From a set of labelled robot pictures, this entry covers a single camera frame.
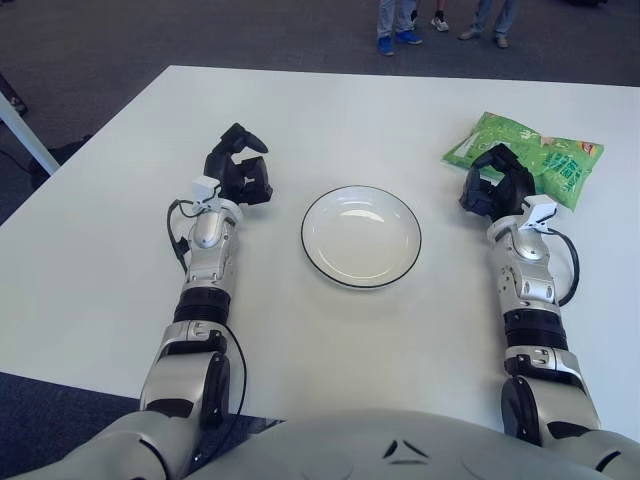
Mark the green snack bag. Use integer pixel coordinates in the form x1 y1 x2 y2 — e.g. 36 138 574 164
440 110 605 212

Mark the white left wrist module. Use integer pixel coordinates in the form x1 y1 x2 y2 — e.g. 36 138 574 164
192 175 221 210

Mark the black left elbow cable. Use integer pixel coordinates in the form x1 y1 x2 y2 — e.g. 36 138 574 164
219 324 250 419

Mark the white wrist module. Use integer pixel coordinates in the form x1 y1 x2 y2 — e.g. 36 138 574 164
519 195 557 232
192 175 221 210

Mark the grey robot torso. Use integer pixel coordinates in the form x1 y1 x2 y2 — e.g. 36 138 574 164
189 407 601 480

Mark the person with blue shoes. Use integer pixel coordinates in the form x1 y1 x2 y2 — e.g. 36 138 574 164
376 0 424 57

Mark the person with white sneakers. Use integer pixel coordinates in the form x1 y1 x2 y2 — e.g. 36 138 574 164
430 0 450 32

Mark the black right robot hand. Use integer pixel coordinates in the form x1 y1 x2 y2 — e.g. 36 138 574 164
458 142 537 219

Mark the person with beige shoes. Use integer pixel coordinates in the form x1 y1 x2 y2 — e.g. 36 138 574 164
458 0 519 50

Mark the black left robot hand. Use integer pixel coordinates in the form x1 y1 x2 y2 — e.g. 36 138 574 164
202 121 275 206

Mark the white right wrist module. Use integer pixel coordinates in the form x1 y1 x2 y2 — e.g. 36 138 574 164
519 195 557 232

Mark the white plate with black rim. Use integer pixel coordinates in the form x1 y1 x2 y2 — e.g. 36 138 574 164
300 184 422 292

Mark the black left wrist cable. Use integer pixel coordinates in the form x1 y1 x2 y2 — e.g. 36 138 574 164
167 198 204 274

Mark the black object on floor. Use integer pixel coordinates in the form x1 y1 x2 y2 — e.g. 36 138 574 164
0 72 26 114

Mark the white table leg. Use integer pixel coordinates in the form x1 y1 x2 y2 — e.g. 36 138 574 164
0 89 61 177

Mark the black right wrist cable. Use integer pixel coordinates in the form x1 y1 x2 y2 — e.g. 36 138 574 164
547 227 581 306

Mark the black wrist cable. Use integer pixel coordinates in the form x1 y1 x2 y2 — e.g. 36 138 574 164
547 227 581 306
167 198 204 274

